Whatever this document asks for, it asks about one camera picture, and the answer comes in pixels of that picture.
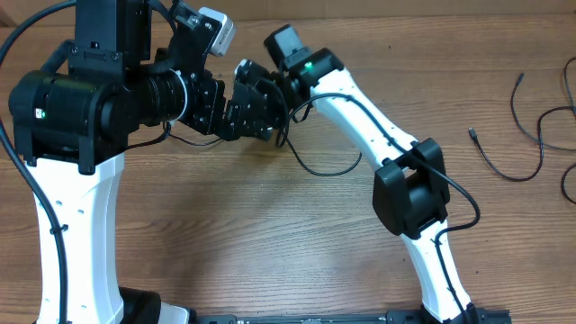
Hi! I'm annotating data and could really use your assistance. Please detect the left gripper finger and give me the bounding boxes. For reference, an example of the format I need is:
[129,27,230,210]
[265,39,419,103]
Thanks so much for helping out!
[224,82,266,117]
[218,116,273,141]

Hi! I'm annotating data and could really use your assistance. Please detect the thin black USB cable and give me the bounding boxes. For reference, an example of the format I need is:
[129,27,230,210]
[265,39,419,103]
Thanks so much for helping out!
[168,130,364,178]

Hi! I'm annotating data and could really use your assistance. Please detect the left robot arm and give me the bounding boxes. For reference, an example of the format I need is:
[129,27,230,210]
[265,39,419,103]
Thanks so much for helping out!
[1,1,271,323]

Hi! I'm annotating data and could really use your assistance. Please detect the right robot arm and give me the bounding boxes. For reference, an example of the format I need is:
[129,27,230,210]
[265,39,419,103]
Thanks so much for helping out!
[232,25,482,323]

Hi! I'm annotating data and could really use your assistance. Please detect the cardboard backdrop panel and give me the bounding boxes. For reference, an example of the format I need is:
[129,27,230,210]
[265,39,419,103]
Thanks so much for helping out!
[0,0,576,28]

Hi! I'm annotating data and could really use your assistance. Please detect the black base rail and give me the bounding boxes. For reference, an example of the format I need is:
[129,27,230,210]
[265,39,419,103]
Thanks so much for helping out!
[191,309,512,324]

